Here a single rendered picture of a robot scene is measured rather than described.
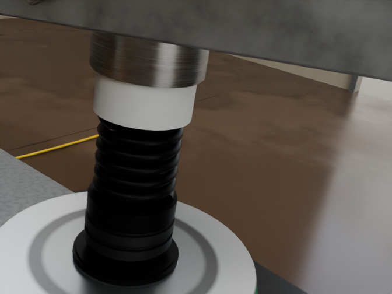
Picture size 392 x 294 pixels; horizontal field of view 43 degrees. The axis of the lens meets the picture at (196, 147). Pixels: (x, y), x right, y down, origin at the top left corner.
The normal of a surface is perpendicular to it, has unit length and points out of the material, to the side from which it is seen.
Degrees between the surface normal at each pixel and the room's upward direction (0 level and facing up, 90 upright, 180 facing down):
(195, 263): 0
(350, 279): 0
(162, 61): 90
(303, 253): 0
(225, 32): 90
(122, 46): 90
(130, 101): 90
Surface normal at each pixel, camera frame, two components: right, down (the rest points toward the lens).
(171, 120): 0.60, 0.39
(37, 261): 0.15, -0.92
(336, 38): -0.22, 0.33
